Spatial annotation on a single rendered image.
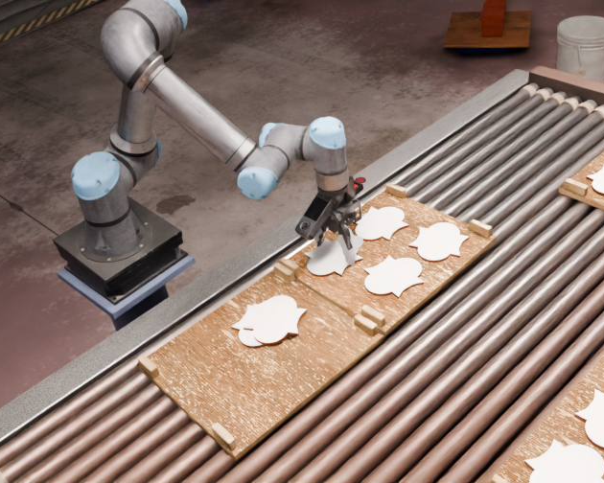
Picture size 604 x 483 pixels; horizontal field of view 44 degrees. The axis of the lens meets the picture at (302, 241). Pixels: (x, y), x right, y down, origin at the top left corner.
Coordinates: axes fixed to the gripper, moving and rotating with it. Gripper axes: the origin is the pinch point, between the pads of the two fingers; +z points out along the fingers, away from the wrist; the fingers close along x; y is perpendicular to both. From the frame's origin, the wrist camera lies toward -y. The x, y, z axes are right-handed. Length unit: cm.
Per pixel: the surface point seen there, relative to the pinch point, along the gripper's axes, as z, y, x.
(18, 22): 81, 121, 471
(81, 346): 95, -28, 128
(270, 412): 1.9, -41.3, -22.7
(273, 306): -0.2, -21.6, -2.2
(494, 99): 1, 89, 16
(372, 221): -0.3, 15.9, 1.5
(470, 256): 0.5, 20.6, -25.1
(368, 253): 0.8, 6.8, -5.3
